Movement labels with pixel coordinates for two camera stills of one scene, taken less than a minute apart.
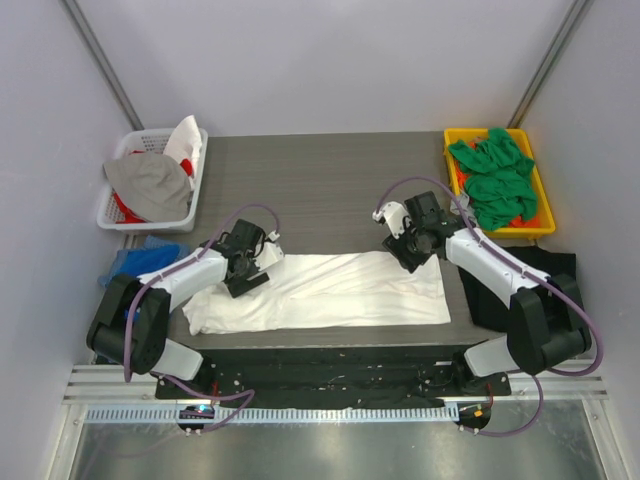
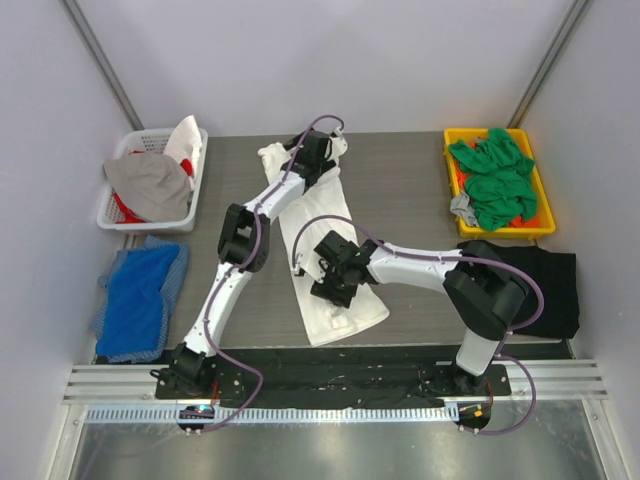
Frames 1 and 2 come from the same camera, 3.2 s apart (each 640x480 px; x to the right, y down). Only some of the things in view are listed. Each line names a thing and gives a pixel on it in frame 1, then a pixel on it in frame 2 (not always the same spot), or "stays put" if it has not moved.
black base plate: (249, 376) stays put
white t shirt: (330, 290) -> (326, 206)
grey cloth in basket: (157, 185) stays put
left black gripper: (246, 283) -> (323, 142)
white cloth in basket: (185, 142) stays put
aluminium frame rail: (90, 384) stays put
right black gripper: (404, 256) -> (326, 272)
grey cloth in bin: (469, 212) stays put
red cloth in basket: (123, 214) stays put
